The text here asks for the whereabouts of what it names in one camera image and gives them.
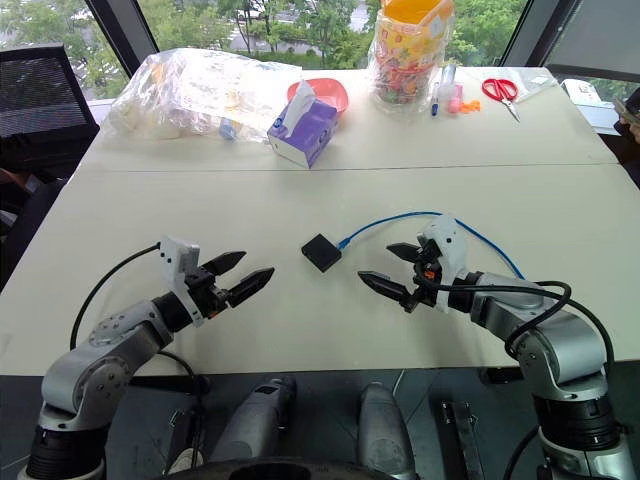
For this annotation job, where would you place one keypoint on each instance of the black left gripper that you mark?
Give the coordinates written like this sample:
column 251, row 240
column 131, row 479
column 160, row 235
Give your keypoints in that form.
column 206, row 292

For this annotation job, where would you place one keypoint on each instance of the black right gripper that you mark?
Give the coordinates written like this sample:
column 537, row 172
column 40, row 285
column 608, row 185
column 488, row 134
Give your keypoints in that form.
column 427, row 280

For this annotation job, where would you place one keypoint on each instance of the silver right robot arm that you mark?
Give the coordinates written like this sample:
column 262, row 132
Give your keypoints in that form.
column 555, row 345

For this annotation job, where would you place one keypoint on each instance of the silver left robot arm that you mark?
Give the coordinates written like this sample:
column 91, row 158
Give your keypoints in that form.
column 100, row 360

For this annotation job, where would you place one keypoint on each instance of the small black square box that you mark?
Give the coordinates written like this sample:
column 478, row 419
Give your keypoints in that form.
column 321, row 252

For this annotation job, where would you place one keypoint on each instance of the grey rounded robot leg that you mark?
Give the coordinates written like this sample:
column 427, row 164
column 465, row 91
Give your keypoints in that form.
column 255, row 420
column 382, row 430

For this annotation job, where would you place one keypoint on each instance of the purple tissue box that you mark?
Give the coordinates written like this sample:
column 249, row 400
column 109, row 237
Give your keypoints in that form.
column 310, row 130

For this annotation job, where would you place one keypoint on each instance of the blue capped pen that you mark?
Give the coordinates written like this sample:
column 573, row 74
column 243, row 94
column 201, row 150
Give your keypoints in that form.
column 435, row 102

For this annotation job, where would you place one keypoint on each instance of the pink small toy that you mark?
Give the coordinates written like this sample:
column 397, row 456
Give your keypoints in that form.
column 455, row 102

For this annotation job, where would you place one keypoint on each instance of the orange small clip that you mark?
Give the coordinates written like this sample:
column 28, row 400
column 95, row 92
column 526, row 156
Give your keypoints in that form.
column 470, row 106

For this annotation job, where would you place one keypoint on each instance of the large clear plastic bag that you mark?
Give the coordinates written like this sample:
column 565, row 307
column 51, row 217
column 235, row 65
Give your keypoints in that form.
column 190, row 95

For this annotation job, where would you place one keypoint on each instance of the red plastic bowl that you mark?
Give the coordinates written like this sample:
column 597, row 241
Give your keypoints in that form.
column 330, row 92

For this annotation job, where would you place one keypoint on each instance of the small clear plastic bag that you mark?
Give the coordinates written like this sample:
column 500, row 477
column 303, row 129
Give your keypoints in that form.
column 535, row 82

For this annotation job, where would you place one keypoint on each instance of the white device box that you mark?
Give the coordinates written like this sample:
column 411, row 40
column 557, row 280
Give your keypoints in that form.
column 587, row 102

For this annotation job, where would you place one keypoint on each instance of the black mesh office chair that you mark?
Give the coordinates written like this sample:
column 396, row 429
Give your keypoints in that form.
column 40, row 95

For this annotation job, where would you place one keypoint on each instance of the seated bystander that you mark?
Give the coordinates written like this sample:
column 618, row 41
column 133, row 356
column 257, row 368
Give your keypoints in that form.
column 631, row 130

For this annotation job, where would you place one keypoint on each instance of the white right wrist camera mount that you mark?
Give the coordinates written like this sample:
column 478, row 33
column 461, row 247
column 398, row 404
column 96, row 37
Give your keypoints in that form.
column 452, row 245

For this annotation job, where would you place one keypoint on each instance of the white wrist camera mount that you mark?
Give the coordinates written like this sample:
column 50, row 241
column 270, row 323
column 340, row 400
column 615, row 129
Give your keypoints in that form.
column 180, row 255
column 452, row 245

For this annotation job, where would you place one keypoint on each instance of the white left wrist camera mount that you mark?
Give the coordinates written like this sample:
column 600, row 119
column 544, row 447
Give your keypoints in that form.
column 180, row 255

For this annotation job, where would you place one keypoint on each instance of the black metal bracket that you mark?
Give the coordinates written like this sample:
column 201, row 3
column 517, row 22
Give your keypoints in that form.
column 462, row 440

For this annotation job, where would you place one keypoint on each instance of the dark window frame pillar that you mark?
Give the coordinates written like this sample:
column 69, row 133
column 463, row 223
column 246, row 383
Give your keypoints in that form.
column 537, row 30
column 125, row 30

